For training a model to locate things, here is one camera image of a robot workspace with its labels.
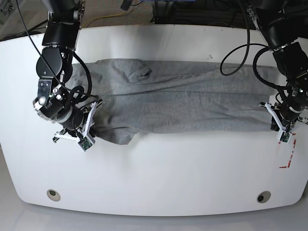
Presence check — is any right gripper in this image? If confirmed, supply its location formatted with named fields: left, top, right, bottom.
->
left=51, top=102, right=102, bottom=139

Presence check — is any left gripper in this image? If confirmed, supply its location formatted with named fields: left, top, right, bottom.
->
left=271, top=102, right=307, bottom=130

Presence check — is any grey T-shirt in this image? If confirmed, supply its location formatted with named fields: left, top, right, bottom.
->
left=64, top=58, right=281, bottom=145

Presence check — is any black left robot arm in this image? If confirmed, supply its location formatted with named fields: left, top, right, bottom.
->
left=248, top=0, right=308, bottom=130

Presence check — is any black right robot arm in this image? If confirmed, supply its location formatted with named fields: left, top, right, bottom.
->
left=33, top=0, right=93, bottom=141

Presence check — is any red tape rectangle marking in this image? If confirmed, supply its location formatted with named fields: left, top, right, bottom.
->
left=277, top=138, right=296, bottom=169

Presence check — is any left table grommet hole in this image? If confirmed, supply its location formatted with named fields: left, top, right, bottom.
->
left=47, top=190, right=61, bottom=202

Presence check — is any table grommet hole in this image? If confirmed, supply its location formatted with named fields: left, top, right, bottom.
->
left=257, top=191, right=271, bottom=204
left=47, top=190, right=61, bottom=202

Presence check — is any right table grommet hole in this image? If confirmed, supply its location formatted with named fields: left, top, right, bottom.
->
left=257, top=191, right=271, bottom=204

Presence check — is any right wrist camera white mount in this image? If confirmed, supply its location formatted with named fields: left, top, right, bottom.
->
left=52, top=99, right=103, bottom=151

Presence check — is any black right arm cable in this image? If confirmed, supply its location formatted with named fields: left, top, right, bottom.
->
left=67, top=50, right=99, bottom=106

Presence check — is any yellow cable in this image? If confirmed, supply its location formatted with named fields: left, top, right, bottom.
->
left=83, top=11, right=126, bottom=27

